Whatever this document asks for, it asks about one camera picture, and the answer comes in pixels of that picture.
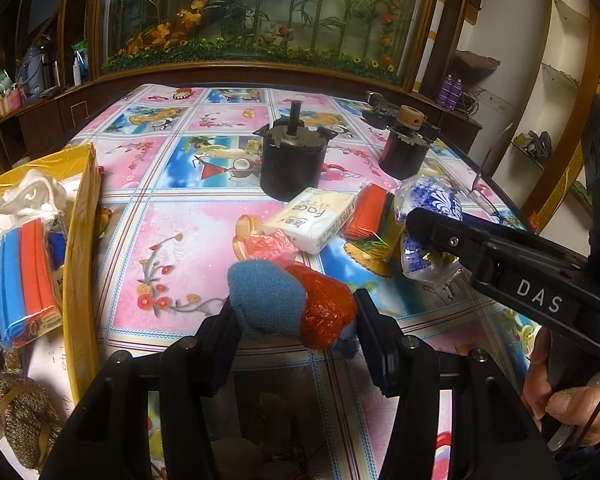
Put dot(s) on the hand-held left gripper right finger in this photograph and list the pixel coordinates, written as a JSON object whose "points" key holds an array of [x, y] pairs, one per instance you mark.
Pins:
{"points": [[375, 355]]}

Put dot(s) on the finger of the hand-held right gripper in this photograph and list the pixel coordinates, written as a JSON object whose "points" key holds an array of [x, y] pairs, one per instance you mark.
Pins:
{"points": [[480, 242]]}

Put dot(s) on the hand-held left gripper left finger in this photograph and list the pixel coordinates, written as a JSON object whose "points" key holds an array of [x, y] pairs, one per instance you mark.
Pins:
{"points": [[220, 355]]}

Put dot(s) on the blue white patterned bag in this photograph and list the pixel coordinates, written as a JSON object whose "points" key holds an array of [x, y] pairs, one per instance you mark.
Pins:
{"points": [[432, 197]]}

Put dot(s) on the blue knit sock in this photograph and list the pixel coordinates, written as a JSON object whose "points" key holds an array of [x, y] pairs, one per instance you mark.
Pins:
{"points": [[262, 295]]}

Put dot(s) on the yellow cardboard box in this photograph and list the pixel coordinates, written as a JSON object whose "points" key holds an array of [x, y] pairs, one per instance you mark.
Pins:
{"points": [[82, 240]]}

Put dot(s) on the blue red cloth pack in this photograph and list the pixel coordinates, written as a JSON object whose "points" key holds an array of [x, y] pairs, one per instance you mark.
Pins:
{"points": [[27, 280]]}

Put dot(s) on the white cloth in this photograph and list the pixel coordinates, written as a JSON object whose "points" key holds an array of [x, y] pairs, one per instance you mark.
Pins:
{"points": [[35, 195]]}

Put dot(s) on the person's right hand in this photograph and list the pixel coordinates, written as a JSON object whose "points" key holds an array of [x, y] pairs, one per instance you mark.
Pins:
{"points": [[580, 415]]}

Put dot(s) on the red green yellow cloth pack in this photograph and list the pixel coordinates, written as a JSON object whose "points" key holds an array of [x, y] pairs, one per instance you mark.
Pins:
{"points": [[372, 210]]}

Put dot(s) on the black motor with brown coupling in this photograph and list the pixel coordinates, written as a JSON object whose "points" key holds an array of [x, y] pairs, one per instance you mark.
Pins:
{"points": [[400, 157]]}

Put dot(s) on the pale red plastic bag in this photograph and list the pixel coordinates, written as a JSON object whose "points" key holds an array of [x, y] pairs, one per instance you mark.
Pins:
{"points": [[267, 247]]}

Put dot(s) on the pink printed tablecloth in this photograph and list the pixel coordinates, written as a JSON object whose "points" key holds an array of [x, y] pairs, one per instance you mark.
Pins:
{"points": [[180, 220]]}

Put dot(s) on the purple bottle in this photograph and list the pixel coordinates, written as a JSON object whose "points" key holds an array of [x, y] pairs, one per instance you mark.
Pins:
{"points": [[447, 92], [456, 94]]}

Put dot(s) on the white tissue pack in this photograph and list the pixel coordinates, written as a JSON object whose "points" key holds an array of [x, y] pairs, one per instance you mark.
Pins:
{"points": [[315, 215]]}

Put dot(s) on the black mechanical device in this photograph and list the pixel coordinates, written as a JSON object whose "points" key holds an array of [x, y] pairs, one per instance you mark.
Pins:
{"points": [[380, 110]]}

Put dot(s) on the brown corner shelf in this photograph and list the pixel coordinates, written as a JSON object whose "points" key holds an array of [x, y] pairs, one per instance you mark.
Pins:
{"points": [[477, 60]]}

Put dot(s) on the white corner shelves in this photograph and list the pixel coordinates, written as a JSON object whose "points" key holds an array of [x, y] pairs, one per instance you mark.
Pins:
{"points": [[562, 72]]}

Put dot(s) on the small blue packet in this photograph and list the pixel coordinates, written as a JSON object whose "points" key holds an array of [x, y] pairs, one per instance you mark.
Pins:
{"points": [[56, 249]]}

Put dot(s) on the black motor with steel shaft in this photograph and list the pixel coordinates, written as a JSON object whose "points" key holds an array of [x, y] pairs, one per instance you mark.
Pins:
{"points": [[290, 170]]}

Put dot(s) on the white rolled poster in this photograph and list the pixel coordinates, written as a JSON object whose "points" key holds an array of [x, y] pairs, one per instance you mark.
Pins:
{"points": [[432, 40]]}

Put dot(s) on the aquarium with artificial plants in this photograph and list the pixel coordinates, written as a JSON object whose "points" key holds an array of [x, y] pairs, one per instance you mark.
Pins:
{"points": [[260, 10]]}

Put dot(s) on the white spray bottle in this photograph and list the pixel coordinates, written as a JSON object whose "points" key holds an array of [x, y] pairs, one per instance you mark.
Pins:
{"points": [[80, 65]]}

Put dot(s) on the pink box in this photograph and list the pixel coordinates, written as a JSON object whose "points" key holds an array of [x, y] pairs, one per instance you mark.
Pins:
{"points": [[7, 100]]}

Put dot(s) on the blue water kettle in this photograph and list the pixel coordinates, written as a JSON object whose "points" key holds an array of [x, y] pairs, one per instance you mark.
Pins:
{"points": [[37, 72]]}

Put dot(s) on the gold arch frame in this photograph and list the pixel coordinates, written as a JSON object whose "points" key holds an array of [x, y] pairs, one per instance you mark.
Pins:
{"points": [[587, 110]]}

